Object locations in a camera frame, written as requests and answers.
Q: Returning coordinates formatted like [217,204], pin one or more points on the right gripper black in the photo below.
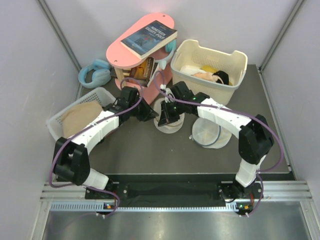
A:
[166,117]

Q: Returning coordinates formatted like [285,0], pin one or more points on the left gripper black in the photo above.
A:
[148,113]

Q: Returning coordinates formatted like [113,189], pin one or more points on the beige trim mesh laundry bag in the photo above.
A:
[168,128]

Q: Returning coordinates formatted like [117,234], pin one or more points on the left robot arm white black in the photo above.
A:
[71,155]

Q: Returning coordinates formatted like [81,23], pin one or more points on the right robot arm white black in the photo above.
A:
[253,133]

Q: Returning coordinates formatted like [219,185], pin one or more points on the grey trim mesh laundry bag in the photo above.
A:
[210,135]

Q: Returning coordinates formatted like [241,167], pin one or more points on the cream plastic laundry basket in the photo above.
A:
[191,53]

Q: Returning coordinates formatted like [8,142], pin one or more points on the brown orange book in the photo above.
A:
[144,73]

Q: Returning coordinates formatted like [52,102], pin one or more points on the white plastic perforated basket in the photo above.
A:
[100,94]

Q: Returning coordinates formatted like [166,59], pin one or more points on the clothes pile in cream basket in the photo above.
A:
[208,73]

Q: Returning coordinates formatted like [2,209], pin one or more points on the blue headphones on floor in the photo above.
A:
[101,74]

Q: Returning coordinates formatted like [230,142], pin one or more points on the beige folded cloth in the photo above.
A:
[79,116]

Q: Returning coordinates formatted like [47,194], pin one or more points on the dark blue paperback book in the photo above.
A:
[149,39]

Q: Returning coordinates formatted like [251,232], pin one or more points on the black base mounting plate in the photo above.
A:
[211,186]

